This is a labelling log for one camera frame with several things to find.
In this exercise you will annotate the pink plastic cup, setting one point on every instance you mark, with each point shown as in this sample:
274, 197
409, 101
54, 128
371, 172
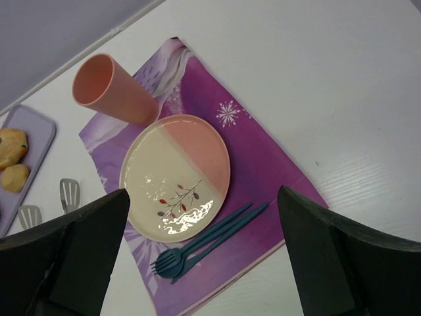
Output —
102, 85

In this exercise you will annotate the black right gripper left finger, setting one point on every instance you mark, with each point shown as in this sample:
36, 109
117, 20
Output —
64, 266

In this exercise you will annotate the blue plastic knife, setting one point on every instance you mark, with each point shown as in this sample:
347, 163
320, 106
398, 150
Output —
218, 234

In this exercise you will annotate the metal slotted tongs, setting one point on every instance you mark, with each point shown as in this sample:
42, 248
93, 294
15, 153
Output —
30, 216

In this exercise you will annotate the blue plastic fork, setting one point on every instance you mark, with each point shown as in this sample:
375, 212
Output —
173, 256

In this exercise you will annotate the small golden bread roll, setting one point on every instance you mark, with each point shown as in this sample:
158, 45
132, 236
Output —
13, 178

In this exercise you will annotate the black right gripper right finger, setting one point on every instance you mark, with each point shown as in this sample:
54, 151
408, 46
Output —
342, 267

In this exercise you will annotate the chocolate chip bread roll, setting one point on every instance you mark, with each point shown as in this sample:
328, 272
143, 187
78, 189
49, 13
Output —
14, 146

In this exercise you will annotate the pink and cream plate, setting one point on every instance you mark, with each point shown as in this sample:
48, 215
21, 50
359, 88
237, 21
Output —
177, 174

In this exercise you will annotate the lilac serving tray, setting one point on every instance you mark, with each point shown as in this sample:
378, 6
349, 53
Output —
40, 131

